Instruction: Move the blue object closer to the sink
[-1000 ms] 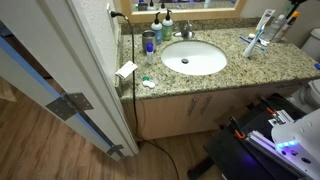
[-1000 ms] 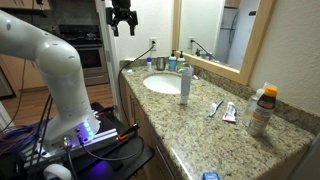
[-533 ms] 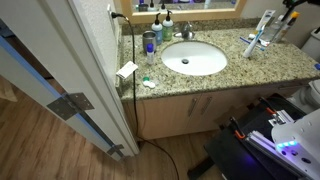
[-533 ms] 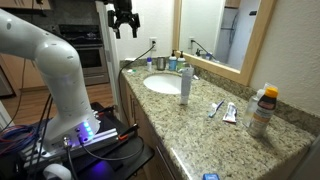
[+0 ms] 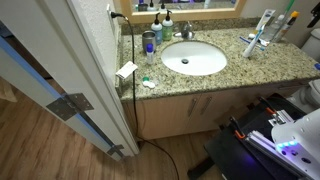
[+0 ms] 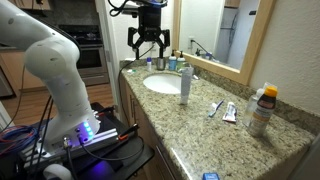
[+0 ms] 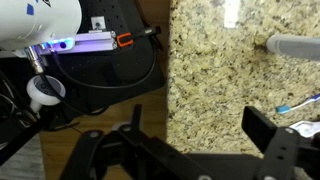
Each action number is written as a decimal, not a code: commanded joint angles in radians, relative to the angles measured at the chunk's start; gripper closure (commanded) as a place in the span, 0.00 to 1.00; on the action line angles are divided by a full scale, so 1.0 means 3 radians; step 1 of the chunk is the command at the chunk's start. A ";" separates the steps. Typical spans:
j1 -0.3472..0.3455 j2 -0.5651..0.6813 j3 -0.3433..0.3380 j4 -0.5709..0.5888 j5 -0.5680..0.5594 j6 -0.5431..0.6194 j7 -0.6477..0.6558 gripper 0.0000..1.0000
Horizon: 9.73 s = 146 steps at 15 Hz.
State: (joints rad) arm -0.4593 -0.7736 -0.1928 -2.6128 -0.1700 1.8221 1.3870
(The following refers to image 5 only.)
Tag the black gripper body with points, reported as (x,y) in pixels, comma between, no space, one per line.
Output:
(315,15)

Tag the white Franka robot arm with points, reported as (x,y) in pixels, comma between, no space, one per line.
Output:
(300,140)

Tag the white oval sink basin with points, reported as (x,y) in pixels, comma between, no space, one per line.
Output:
(193,57)

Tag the white toilet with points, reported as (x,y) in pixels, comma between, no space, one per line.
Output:
(313,45)

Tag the sunscreen spray orange cap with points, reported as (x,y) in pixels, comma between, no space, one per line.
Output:
(286,26)

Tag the tall white toothpaste tube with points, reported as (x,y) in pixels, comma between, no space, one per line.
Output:
(263,23)

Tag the blue toothbrush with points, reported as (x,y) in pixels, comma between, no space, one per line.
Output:
(245,40)

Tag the orange black clamp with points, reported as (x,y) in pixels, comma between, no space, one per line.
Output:
(268,107)
(237,131)

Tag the chrome faucet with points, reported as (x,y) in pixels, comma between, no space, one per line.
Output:
(186,30)

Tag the green soap pump bottle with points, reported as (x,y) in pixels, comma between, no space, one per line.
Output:
(167,30)

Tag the blue label soap pump bottle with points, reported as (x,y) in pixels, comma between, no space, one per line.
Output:
(157,31)

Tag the black robot cart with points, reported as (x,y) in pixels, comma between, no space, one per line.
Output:
(233,156)

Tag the grey metal tumbler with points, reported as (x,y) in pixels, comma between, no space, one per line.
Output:
(149,41)

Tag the small bottle blue cap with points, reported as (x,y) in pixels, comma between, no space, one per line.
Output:
(150,55)

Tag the wooden vanity cabinet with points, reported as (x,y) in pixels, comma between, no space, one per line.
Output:
(166,115)

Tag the white paper card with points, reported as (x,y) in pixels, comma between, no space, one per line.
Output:
(126,70)

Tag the small metal hinge plate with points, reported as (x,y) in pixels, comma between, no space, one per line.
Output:
(115,150)

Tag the large metal hinge plate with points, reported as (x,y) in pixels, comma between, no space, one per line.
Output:
(68,105)

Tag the white door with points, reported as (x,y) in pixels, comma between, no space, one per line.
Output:
(33,40)

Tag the wooden mirror frame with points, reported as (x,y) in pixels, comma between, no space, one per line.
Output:
(186,16)

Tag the aluminium mounting rail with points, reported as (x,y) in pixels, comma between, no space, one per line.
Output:
(263,141)

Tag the white wall outlet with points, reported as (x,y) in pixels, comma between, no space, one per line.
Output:
(109,15)

